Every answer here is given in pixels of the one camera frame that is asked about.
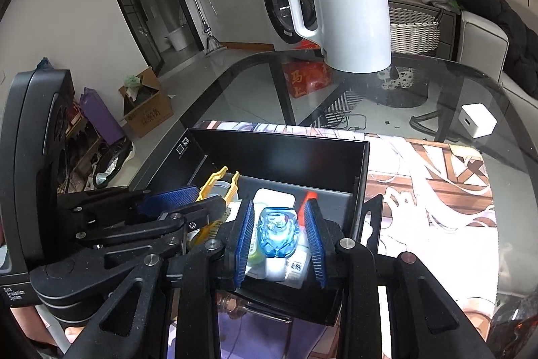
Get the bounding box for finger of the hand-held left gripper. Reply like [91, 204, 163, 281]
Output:
[56, 186, 200, 234]
[76, 197, 225, 259]

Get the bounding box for black padded jacket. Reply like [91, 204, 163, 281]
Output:
[445, 0, 538, 84]

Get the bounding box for purple bag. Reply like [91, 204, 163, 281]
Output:
[79, 87, 127, 146]

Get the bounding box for white charger adapter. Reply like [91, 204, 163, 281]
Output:
[461, 102, 497, 139]

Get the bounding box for red label soda bottle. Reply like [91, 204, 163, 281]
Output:
[490, 296, 538, 359]

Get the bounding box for white electric kettle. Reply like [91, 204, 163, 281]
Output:
[282, 0, 394, 74]

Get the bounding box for brown cardboard box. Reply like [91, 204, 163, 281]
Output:
[119, 67, 174, 139]

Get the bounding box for printed desk mat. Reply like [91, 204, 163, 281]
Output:
[168, 120, 499, 359]

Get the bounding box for woven wicker basket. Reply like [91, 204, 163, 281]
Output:
[387, 6, 442, 58]

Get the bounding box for black and white slipper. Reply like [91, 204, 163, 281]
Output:
[375, 66, 423, 107]

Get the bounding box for black cardboard box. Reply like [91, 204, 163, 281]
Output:
[128, 128, 384, 326]

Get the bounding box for red printed bag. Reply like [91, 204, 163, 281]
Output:
[281, 40, 335, 101]

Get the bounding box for person's left hand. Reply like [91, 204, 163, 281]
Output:
[8, 306, 89, 348]

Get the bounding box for yellow plastic tool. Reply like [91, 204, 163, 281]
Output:
[191, 166, 241, 246]

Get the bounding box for white and green case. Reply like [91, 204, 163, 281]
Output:
[247, 188, 296, 280]

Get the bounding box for black cable bundle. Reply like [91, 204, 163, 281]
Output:
[319, 113, 371, 131]

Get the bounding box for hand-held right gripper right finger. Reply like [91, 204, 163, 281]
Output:
[305, 199, 494, 359]

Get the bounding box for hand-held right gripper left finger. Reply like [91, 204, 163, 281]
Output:
[65, 199, 255, 359]

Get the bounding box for blue crystal ornament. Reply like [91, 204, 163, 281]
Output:
[256, 207, 302, 261]

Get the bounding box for white bucket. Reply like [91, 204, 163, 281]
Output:
[166, 27, 192, 52]

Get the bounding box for grey lower kitchen cabinets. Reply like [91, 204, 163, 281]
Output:
[195, 0, 276, 48]

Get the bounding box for floor mop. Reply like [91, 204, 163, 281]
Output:
[182, 0, 223, 58]

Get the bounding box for red cap glue bottle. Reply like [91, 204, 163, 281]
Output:
[283, 191, 319, 287]

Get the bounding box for wooden shoe rack with shoes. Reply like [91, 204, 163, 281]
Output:
[63, 102, 102, 191]

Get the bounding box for light grey sofa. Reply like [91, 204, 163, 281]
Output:
[456, 10, 538, 133]

